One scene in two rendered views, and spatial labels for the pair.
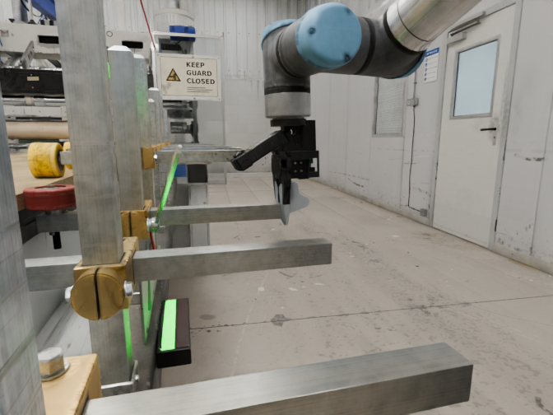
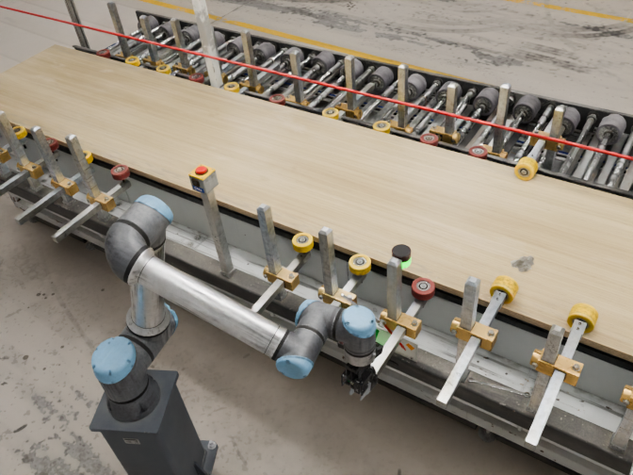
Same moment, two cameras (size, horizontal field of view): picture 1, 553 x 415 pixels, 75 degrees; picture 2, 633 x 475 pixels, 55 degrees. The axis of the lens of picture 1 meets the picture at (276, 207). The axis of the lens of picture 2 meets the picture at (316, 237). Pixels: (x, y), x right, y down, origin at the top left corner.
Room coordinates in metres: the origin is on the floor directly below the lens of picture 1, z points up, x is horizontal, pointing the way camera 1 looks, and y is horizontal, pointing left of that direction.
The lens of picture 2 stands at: (1.50, -0.73, 2.47)
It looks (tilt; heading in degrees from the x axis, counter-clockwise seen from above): 43 degrees down; 142
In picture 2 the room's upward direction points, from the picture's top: 7 degrees counter-clockwise
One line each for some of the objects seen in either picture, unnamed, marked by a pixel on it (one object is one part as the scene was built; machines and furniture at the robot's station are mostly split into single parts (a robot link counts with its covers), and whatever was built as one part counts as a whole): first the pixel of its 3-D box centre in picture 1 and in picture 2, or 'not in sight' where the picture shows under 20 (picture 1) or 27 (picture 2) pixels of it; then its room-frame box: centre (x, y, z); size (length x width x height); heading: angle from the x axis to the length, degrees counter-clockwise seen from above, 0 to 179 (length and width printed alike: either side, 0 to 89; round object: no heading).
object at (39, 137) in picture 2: not in sight; (55, 171); (-1.08, -0.19, 0.89); 0.04 x 0.04 x 0.48; 15
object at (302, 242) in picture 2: not in sight; (303, 249); (0.14, 0.27, 0.85); 0.08 x 0.08 x 0.11
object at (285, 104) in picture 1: (287, 108); (360, 351); (0.73, -0.02, 1.05); 0.10 x 0.09 x 0.05; 14
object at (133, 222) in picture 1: (133, 219); (400, 321); (0.64, 0.26, 0.85); 0.14 x 0.06 x 0.05; 15
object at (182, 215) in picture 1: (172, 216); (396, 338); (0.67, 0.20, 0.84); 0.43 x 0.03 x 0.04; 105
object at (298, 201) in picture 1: (295, 203); not in sight; (0.72, -0.04, 0.86); 0.06 x 0.03 x 0.09; 104
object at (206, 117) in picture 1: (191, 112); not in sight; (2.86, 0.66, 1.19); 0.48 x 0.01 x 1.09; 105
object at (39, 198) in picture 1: (53, 216); (422, 295); (0.62, 0.39, 0.85); 0.08 x 0.08 x 0.11
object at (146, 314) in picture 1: (151, 277); (383, 338); (0.59, 0.22, 0.75); 0.26 x 0.01 x 0.10; 15
